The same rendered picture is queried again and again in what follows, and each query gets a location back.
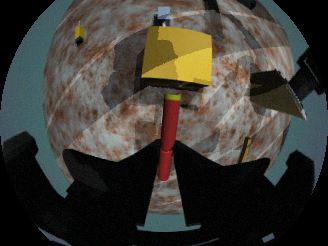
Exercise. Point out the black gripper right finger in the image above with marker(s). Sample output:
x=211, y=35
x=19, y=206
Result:
x=203, y=182

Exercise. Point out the red cylindrical rod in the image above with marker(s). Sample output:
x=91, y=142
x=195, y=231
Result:
x=171, y=111

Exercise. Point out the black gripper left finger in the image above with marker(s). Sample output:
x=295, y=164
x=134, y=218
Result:
x=132, y=177

